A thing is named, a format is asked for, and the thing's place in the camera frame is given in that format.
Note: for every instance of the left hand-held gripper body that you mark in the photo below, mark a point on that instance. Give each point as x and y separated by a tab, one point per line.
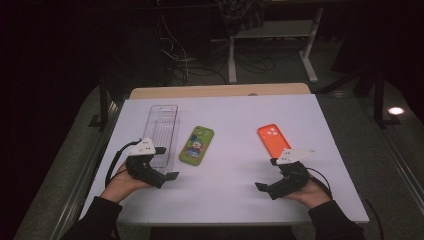
143	170

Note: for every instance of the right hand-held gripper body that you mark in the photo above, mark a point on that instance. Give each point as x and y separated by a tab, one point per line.
290	181

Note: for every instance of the clear plastic box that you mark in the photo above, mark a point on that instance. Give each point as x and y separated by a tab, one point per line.
163	130

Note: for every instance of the orange phone case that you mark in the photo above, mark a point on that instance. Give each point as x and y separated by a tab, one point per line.
272	140

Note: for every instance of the green cartoon phone case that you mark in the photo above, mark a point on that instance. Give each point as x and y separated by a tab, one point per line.
196	145

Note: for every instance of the person's right hand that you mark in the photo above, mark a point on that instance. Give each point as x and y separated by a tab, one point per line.
311	195

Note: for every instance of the person's left hand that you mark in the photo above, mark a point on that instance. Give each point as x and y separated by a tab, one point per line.
121	185

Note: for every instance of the black metal stand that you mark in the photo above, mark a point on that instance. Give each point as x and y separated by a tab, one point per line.
380	100
103	103

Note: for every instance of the light wooden table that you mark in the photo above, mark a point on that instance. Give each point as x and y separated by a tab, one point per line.
220	90

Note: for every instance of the dark patterned cloth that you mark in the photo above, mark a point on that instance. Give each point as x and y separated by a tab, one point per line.
241	15

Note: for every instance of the white metal desk frame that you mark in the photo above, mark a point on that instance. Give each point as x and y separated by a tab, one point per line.
276	29

